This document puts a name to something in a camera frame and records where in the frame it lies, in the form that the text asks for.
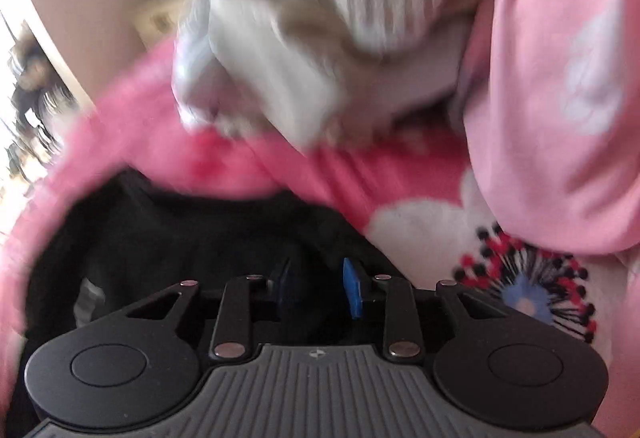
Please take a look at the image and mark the cream nightstand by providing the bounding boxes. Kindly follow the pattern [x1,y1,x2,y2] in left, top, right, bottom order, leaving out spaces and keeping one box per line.
[131,0,190,50]

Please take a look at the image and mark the beige trousers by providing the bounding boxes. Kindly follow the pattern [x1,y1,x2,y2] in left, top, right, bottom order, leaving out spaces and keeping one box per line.
[322,14,473,147]

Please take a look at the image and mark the pink floral bed blanket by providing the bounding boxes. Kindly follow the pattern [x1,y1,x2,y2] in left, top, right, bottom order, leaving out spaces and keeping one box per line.
[1,44,639,437]

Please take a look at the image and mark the wheelchair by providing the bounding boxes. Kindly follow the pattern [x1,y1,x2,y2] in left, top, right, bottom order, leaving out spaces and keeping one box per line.
[1,24,79,183]

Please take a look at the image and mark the light pink floral duvet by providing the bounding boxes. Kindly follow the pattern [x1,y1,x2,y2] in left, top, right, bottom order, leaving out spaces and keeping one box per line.
[460,0,639,254]

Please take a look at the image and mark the black smile t-shirt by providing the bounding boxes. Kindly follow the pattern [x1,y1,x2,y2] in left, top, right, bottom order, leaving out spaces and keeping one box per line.
[8,167,402,438]

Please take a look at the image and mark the white grey shirt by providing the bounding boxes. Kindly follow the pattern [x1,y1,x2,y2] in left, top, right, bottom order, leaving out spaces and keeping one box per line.
[171,0,348,151]

